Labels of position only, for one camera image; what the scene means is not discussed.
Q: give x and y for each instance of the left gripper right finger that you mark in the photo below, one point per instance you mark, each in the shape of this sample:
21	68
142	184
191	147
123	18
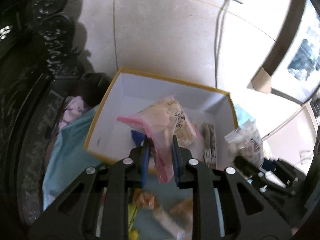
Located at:
225	205

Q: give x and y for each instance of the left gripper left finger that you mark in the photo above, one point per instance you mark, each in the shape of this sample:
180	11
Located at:
95	204

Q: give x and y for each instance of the clear nut snack packet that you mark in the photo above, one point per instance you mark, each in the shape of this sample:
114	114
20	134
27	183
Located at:
245	141

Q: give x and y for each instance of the orange white candy packet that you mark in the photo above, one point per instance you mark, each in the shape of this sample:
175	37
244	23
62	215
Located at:
145	200

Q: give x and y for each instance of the pink cracker snack packet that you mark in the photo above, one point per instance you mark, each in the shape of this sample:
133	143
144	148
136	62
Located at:
160	122

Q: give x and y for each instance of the lime green snack packet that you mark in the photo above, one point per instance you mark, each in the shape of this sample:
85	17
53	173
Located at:
132	212

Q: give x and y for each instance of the light blue tablecloth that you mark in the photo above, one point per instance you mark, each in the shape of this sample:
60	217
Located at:
68	157

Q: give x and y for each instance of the long rice cracker packet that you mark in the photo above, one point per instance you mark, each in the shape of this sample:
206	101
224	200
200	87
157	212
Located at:
169	224

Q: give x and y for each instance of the dried duck neck packet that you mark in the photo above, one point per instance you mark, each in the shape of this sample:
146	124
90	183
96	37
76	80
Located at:
209	151

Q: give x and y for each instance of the blue snack packet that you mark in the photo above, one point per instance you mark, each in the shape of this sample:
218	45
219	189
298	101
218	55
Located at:
138	138

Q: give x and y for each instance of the framed lotus painting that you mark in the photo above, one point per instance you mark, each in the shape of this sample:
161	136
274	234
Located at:
295	76

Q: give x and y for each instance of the yellow cardboard box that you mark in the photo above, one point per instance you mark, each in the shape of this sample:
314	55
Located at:
131	91

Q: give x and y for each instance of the dark carved wooden furniture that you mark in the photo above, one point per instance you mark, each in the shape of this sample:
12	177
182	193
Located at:
40	69

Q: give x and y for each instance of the white cabinet with handle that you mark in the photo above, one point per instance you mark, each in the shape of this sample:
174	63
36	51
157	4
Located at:
294	140

